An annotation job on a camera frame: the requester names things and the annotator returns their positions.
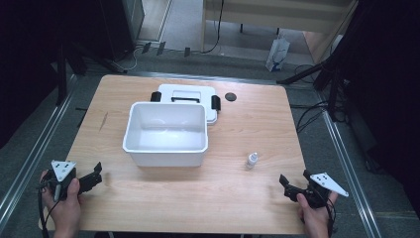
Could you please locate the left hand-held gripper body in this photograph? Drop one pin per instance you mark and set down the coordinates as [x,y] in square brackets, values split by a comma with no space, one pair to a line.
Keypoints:
[62,168]

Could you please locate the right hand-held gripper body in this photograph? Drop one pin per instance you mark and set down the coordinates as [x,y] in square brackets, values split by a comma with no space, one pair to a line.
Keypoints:
[322,185]

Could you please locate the person's right hand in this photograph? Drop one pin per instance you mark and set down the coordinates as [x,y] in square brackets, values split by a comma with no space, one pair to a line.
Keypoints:
[313,219]

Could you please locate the person's left hand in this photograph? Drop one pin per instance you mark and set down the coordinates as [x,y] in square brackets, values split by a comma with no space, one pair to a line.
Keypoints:
[66,211]

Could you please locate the white plastic storage box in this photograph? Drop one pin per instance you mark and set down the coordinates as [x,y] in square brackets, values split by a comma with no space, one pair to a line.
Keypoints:
[165,132]

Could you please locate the black round table grommet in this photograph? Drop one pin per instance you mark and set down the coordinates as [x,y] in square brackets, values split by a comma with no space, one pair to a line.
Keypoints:
[230,96]

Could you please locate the black metal stand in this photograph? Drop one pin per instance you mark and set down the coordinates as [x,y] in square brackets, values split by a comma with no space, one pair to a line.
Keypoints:
[62,66]
[330,69]

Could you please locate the white lid with black latches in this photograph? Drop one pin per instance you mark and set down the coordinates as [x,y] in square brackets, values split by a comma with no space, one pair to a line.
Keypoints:
[166,91]

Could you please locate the white paper bag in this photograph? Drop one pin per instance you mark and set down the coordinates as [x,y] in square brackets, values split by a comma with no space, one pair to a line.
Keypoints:
[277,53]

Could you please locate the dark cabinet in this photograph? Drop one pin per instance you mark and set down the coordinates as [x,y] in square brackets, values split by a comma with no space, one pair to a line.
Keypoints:
[122,26]

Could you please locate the light wooden desk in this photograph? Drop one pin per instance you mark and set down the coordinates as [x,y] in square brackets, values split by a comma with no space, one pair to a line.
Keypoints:
[264,15]

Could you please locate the metal floor rail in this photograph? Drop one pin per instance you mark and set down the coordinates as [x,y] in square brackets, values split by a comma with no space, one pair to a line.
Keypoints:
[33,155]
[350,172]

